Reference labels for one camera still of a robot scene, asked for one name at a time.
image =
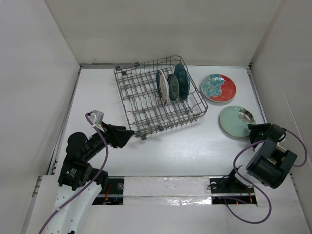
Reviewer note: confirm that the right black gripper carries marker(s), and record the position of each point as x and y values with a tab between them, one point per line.
256	127

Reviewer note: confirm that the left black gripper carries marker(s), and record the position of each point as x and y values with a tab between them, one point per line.
121	136

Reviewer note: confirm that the light green floral plate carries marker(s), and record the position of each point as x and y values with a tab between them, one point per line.
234	120

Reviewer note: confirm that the red and teal floral plate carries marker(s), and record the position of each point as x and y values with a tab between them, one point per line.
218	88

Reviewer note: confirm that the white plate with green rim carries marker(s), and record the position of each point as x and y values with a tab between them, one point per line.
162	87

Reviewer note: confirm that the small blue patterned plate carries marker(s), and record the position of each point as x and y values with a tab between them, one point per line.
173	86

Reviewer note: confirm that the dark teal scalloped plate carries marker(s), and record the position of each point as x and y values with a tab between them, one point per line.
183	80

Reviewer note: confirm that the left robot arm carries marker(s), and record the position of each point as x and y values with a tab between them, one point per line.
79	183

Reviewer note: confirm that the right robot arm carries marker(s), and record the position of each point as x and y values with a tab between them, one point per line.
270	164

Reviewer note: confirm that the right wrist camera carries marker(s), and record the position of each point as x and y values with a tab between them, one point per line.
280	143

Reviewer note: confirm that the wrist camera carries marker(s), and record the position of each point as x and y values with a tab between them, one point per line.
96	117
280	143

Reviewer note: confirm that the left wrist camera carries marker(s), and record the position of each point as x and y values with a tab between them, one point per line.
96	117

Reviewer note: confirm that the grey wire dish rack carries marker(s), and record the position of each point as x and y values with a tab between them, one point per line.
144	111

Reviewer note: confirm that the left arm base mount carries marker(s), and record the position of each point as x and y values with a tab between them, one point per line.
112	194

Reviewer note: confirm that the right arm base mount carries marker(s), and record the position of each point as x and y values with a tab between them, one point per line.
230	191

